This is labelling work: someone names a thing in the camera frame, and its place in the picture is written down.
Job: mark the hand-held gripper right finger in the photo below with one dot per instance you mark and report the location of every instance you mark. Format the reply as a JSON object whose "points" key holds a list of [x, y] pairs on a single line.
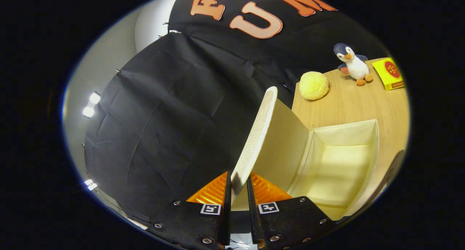
{"points": [[254, 221]]}

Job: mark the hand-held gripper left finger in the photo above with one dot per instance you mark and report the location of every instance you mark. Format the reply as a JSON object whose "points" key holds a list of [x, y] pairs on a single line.
{"points": [[227, 221]]}

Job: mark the cream fabric storage box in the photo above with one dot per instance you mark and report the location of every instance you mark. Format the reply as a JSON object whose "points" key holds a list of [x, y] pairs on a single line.
{"points": [[283, 141]]}

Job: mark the brown fuzzy shoe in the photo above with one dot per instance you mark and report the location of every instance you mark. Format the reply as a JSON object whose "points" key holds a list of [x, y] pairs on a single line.
{"points": [[390, 173]]}

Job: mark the black backdrop cloth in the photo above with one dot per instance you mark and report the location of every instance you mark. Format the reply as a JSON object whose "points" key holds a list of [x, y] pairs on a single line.
{"points": [[163, 115]]}

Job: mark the ceiling light panel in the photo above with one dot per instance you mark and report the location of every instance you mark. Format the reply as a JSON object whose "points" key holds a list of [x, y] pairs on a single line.
{"points": [[91, 104], [91, 184]]}

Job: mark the yellow round bread plush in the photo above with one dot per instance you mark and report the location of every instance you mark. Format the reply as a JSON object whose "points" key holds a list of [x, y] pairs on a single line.
{"points": [[314, 85]]}

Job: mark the penguin plush toy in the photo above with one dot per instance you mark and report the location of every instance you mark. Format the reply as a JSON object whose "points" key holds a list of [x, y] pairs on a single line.
{"points": [[355, 66]]}

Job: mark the row of black cloth clips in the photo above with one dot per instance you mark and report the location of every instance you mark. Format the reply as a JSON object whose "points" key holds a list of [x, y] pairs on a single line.
{"points": [[118, 71]]}

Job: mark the yellow book with red circle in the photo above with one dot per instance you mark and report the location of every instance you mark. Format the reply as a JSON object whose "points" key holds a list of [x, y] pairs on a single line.
{"points": [[389, 71]]}

